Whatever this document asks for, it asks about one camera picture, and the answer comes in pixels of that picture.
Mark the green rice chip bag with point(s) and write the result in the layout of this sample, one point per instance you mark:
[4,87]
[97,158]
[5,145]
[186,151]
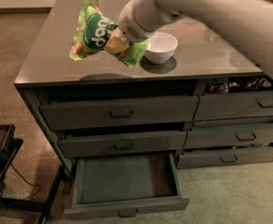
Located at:
[92,33]

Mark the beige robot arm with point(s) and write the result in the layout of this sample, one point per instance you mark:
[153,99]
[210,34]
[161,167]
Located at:
[247,25]

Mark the purple snack packet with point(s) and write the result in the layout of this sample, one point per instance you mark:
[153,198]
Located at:
[258,84]

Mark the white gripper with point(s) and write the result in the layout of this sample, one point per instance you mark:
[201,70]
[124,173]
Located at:
[133,22]

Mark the top left drawer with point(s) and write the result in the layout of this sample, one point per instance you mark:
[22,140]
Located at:
[118,112]

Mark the open bottom left drawer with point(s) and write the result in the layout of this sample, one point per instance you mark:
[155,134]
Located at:
[125,186]

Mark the grey drawer cabinet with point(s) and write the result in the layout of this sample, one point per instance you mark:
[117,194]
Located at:
[49,76]

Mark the white ceramic bowl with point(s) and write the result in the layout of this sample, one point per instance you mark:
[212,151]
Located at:
[160,47]

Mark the snack packet in drawer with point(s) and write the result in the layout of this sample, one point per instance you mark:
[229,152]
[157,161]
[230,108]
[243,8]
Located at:
[218,85]

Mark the middle left drawer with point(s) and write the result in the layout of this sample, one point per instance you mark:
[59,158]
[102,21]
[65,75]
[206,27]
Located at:
[121,143]

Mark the middle right drawer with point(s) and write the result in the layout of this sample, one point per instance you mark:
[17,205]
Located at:
[229,136]

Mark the bottom right drawer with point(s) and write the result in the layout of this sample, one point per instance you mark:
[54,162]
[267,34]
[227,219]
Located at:
[224,157]

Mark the top right drawer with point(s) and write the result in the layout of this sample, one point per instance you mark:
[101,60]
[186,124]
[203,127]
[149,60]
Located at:
[235,105]

